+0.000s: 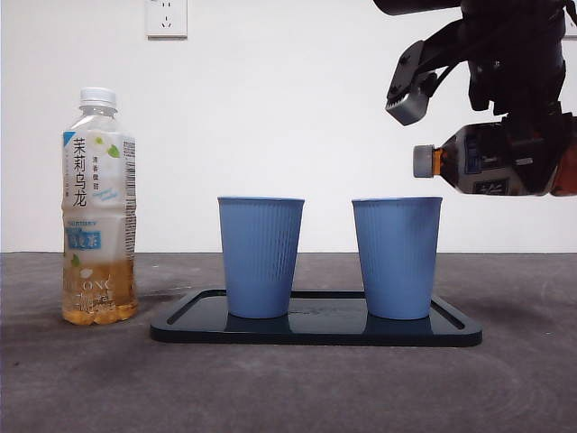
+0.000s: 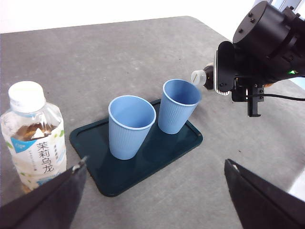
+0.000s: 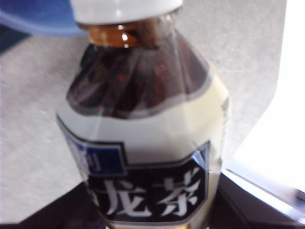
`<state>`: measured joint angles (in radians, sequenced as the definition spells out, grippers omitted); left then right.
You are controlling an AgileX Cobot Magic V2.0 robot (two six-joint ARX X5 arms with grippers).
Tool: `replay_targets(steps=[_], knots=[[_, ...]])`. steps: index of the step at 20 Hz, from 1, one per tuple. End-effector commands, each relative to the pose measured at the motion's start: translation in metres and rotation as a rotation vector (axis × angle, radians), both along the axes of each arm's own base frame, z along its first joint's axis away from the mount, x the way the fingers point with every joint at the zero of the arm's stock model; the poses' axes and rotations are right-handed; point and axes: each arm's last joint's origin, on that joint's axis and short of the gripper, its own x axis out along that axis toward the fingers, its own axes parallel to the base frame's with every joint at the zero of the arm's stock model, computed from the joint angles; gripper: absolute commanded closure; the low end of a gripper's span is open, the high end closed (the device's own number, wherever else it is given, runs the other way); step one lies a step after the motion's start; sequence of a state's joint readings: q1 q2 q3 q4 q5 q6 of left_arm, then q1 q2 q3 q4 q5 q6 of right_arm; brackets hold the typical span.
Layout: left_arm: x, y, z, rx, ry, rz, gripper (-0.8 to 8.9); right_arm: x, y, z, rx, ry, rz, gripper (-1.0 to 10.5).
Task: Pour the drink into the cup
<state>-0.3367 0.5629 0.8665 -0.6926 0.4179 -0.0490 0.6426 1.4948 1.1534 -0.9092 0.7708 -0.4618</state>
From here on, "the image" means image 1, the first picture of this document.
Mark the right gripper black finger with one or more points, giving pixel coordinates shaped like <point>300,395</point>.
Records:
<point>534,158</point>

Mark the dark oolong tea bottle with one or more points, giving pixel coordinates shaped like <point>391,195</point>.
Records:
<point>455,158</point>

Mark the jasmine oolong bottle white label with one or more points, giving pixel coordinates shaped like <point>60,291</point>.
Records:
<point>99,180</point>

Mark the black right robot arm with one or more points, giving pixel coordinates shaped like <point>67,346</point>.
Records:
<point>518,45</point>

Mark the blue ribbed cup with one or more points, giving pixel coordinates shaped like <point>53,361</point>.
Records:
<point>259,257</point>
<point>396,257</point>

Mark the dark rectangular tray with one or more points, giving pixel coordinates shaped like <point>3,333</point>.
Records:
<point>315,334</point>

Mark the right wrist grey camera box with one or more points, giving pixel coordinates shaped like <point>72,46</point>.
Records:
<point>408,110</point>

